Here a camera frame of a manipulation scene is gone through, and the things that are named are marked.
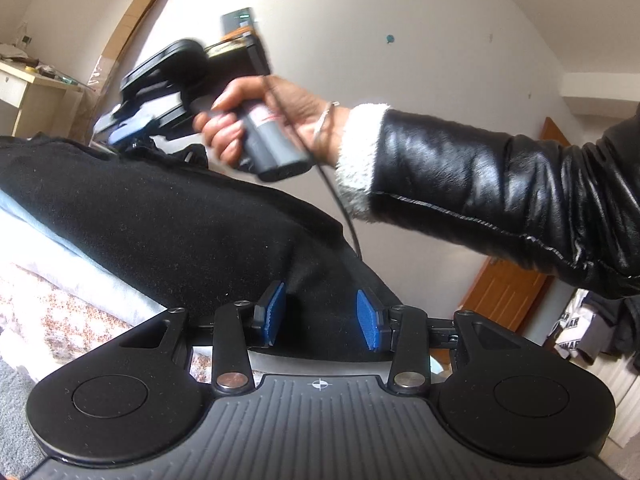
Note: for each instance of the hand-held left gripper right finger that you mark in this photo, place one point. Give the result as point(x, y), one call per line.
point(369, 321)

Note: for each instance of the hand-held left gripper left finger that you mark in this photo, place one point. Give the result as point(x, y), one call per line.
point(275, 316)

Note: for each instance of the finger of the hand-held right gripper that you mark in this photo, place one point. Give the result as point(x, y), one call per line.
point(125, 132)

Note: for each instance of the black garment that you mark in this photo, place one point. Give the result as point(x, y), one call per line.
point(175, 230)

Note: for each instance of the person's right forearm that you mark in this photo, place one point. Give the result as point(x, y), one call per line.
point(500, 185)

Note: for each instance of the printed hanging clothes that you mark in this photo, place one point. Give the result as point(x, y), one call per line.
point(595, 325)

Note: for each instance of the person's right hand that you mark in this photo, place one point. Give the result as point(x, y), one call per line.
point(290, 102)

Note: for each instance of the long cardboard box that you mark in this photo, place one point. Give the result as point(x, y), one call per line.
point(130, 25)

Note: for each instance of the cream wooden desk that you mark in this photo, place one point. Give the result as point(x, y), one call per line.
point(30, 90)

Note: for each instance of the light blue folded sheet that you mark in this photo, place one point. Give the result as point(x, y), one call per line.
point(65, 255)

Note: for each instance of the wooden door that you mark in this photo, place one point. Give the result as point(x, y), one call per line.
point(505, 290)

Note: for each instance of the patterned brown white cloth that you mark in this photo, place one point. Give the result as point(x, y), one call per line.
point(55, 320)

